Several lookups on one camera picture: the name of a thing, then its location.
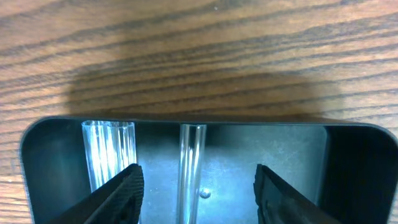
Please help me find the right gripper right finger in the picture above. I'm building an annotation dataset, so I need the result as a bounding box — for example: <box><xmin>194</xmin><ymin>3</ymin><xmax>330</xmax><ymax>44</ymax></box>
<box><xmin>253</xmin><ymin>164</ymin><xmax>346</xmax><ymax>224</ymax></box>

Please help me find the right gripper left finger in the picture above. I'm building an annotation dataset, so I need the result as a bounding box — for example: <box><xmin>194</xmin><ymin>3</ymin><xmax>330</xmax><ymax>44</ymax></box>
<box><xmin>51</xmin><ymin>163</ymin><xmax>146</xmax><ymax>224</ymax></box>

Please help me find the clear test tube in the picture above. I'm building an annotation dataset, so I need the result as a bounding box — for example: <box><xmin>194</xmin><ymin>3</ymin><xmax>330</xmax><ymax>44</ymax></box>
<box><xmin>81</xmin><ymin>120</ymin><xmax>137</xmax><ymax>194</ymax></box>
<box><xmin>175</xmin><ymin>123</ymin><xmax>208</xmax><ymax>224</ymax></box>

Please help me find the black tray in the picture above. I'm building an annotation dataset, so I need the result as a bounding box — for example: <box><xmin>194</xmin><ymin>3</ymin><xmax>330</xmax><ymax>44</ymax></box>
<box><xmin>19</xmin><ymin>115</ymin><xmax>398</xmax><ymax>224</ymax></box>

